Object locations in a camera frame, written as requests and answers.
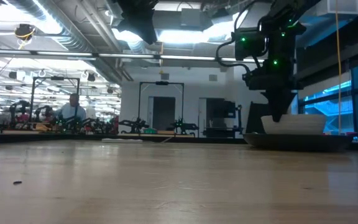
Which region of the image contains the yellow cable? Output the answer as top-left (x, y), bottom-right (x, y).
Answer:
top-left (335, 0), bottom-right (343, 135)

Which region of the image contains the black metal table frame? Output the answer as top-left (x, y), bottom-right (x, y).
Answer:
top-left (0, 130), bottom-right (358, 153)

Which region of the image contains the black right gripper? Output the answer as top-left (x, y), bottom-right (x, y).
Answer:
top-left (243, 67), bottom-right (300, 123)

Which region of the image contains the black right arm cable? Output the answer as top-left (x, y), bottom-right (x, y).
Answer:
top-left (215, 39), bottom-right (252, 75)

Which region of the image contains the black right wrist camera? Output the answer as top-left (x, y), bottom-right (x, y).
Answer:
top-left (234, 27), bottom-right (267, 62)

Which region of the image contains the person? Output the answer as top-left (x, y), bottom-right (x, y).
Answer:
top-left (53, 93), bottom-right (88, 123)

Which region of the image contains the black background station frame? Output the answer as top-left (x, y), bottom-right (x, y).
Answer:
top-left (30, 76), bottom-right (81, 131)
top-left (138, 81), bottom-right (185, 135)

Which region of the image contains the long ceiling light strip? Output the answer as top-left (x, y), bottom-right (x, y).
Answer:
top-left (0, 49), bottom-right (267, 64)

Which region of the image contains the black round plate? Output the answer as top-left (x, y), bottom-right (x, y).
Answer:
top-left (242, 133), bottom-right (355, 153)

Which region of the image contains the white round bowl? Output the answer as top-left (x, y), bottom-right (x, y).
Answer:
top-left (260, 113), bottom-right (328, 136)

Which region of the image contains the black equipment cart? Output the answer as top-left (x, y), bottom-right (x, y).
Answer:
top-left (203, 98), bottom-right (244, 139)

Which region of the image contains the black ceiling dome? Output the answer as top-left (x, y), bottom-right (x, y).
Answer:
top-left (14, 24), bottom-right (37, 42)

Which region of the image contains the black upright panel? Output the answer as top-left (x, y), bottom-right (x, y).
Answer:
top-left (245, 101), bottom-right (272, 135)

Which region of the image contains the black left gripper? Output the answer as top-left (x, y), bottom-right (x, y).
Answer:
top-left (116, 0), bottom-right (160, 45)

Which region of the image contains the dark doorway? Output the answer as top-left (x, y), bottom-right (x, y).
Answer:
top-left (152, 96), bottom-right (177, 132)

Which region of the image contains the white ceiling air unit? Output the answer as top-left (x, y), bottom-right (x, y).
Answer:
top-left (317, 0), bottom-right (358, 17)

